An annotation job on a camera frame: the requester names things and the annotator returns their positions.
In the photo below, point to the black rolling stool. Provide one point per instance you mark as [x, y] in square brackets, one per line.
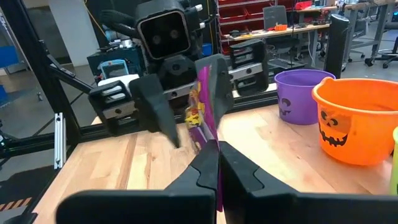
[390, 46]

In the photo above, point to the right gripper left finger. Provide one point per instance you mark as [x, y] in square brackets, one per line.
[149, 208]

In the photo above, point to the green halloween bucket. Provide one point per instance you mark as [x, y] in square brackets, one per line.
[395, 161]

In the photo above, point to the white blue tablet device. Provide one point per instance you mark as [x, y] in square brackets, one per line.
[113, 70]

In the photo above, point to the black table frame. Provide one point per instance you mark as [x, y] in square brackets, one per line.
[43, 68]

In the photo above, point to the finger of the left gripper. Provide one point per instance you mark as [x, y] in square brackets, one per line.
[222, 90]
[152, 102]

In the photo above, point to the grey leg workbench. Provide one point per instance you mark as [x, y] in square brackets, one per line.
[357, 7]

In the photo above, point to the colourful patterned candy packet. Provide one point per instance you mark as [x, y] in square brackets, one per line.
[205, 105]

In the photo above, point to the purple halloween bucket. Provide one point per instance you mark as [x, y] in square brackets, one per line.
[298, 102]

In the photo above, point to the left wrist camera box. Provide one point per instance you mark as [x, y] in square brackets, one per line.
[164, 34]

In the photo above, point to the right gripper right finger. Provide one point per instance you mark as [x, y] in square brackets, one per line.
[295, 208]

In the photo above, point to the silver metal bracket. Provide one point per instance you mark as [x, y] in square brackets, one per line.
[59, 140]

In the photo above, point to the black tower fan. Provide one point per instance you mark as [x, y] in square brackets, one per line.
[337, 46]

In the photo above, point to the black office chair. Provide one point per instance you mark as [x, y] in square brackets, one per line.
[275, 17]

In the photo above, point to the wooden top workbench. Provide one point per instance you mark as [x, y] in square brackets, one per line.
[280, 31]

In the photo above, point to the red bin shelf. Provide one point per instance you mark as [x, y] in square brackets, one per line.
[236, 12]

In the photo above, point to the orange halloween bucket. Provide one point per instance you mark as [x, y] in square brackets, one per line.
[357, 130]

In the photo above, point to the black hazard striped mat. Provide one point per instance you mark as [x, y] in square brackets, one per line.
[18, 186]

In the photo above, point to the blue bin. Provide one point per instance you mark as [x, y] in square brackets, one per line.
[7, 56]

